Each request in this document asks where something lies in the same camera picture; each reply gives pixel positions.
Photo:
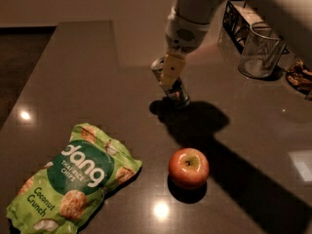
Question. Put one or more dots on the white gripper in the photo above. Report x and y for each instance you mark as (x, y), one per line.
(184, 37)

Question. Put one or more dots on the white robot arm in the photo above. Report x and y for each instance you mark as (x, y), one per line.
(190, 20)

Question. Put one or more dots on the clear glass cup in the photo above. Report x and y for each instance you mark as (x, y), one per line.
(261, 52)

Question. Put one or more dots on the red apple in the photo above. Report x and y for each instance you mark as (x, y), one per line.
(189, 168)

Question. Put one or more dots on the brown snack pile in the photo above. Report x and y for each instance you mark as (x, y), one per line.
(300, 78)

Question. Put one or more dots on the green rice chips bag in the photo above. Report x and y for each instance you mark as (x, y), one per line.
(61, 197)

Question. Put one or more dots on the black wire basket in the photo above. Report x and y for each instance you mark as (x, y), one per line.
(237, 18)

